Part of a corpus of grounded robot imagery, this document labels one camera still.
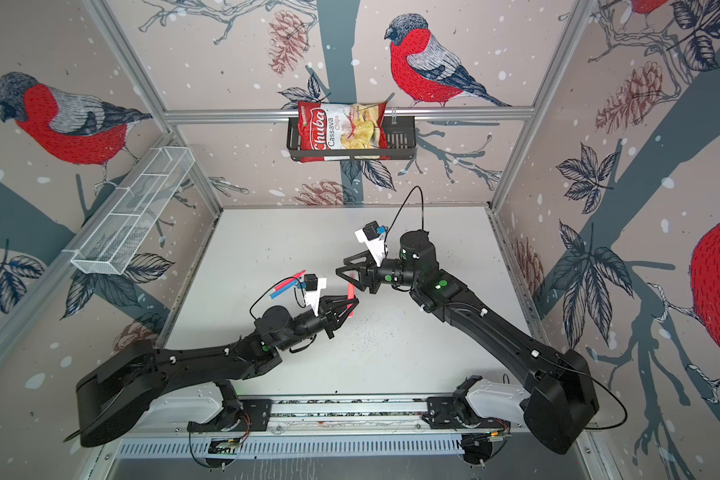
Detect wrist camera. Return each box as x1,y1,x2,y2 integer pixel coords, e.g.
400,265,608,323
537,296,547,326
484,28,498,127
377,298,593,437
301,273,327,316
355,221,387,267

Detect blue highlighter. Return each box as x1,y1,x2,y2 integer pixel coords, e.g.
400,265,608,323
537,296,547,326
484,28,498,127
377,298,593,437
270,279,299,299

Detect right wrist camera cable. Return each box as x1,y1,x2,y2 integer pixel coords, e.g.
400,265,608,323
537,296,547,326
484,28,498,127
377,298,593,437
385,185,426,235

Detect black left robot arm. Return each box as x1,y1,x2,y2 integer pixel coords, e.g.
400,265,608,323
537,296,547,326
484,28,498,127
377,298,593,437
76,295,359,448

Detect white perforated cable duct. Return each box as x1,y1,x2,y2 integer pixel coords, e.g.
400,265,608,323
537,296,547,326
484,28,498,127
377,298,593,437
115,435,466,461

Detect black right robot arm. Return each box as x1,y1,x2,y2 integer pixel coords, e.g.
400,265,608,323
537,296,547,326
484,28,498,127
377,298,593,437
336,222,599,454

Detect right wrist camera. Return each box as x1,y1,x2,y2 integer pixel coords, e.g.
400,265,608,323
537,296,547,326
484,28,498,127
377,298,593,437
355,221,387,267

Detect black wall basket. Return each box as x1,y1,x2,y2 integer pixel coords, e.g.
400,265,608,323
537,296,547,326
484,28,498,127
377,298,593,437
286,116,417,163

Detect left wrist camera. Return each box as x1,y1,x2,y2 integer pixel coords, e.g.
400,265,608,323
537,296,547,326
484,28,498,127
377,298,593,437
301,273,327,316

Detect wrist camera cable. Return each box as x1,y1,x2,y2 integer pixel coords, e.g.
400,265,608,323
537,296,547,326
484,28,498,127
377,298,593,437
385,185,426,235
248,286,304,322

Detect pink highlighter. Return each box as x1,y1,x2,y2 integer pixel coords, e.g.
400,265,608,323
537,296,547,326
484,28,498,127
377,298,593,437
347,284,356,318
275,270,305,291

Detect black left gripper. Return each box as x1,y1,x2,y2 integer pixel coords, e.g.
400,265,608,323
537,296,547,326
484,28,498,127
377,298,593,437
276,295,357,354

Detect white wire mesh shelf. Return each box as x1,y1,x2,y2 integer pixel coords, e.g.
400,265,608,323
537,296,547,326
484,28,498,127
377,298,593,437
71,146,195,275

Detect red cassava chips bag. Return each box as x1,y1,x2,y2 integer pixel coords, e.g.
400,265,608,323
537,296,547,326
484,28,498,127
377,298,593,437
292,102,389,163

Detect aluminium mounting rail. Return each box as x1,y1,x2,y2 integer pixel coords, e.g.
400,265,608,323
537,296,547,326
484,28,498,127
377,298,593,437
95,392,601,439

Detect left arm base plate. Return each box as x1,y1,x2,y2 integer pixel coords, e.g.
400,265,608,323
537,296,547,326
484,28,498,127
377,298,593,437
187,398,273,433

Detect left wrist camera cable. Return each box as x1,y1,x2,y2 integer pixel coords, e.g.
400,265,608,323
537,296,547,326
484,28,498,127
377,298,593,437
248,286,304,322

